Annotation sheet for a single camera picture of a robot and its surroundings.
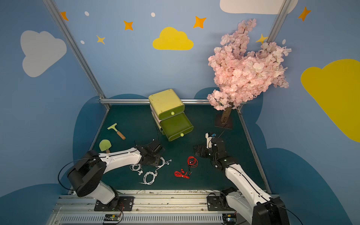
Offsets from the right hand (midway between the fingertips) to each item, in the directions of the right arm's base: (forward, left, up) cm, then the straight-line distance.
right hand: (201, 145), depth 85 cm
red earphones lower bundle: (-15, +12, -10) cm, 21 cm away
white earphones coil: (-13, +39, -9) cm, 43 cm away
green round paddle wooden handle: (+1, +66, -9) cm, 67 cm away
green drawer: (+19, +21, +8) cm, 29 cm away
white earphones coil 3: (-18, +31, -11) cm, 38 cm away
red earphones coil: (-7, +5, -10) cm, 13 cm away
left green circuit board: (-39, +46, -12) cm, 62 cm away
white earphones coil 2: (-8, +21, -10) cm, 25 cm away
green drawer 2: (+15, +17, -2) cm, 23 cm away
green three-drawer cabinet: (+18, +23, +11) cm, 31 cm away
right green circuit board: (-35, -15, -13) cm, 40 cm away
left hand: (-6, +28, -10) cm, 31 cm away
